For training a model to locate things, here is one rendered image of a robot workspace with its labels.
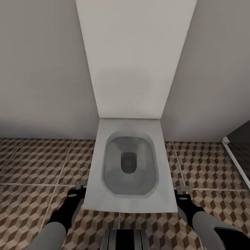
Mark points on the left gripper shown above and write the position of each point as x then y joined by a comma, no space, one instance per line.
81,191

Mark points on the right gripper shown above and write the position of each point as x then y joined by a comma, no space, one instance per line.
184,195

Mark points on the shower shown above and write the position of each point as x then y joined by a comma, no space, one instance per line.
237,164

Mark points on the robot trunk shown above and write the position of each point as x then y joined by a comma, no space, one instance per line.
125,240

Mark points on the door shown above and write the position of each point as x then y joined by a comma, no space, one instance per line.
239,143

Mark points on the toilet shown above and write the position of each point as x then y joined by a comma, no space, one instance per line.
133,48

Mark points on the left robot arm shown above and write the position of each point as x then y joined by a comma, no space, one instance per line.
52,236

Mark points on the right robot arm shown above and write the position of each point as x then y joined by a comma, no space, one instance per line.
214,233

